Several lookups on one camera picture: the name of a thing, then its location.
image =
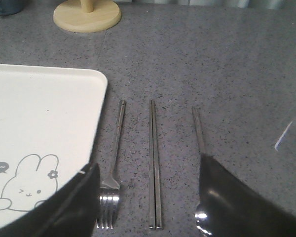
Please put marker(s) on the stainless steel fork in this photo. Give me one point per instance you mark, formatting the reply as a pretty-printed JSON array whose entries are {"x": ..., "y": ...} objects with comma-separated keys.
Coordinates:
[{"x": 109, "y": 187}]

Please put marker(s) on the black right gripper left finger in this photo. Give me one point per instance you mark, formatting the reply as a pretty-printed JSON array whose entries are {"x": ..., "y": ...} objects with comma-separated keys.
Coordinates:
[{"x": 70, "y": 212}]

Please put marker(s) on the cream rabbit serving tray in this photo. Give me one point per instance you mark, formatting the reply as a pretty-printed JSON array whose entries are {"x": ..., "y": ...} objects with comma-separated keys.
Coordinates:
[{"x": 48, "y": 121}]

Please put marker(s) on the blue enamel mug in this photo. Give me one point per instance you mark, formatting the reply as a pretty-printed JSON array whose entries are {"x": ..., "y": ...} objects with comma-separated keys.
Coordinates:
[{"x": 10, "y": 7}]

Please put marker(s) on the stainless steel spoon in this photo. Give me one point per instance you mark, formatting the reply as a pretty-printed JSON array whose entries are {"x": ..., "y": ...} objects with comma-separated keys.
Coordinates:
[{"x": 199, "y": 133}]

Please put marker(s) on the wooden mug tree stand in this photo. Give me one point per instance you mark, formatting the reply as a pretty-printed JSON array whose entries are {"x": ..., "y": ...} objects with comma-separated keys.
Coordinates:
[{"x": 87, "y": 16}]

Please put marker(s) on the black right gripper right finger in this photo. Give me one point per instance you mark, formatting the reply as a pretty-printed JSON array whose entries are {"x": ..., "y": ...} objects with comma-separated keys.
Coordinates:
[{"x": 229, "y": 208}]

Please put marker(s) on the grey curtain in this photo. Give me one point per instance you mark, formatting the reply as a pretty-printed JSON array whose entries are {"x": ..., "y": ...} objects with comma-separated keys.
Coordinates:
[{"x": 258, "y": 4}]

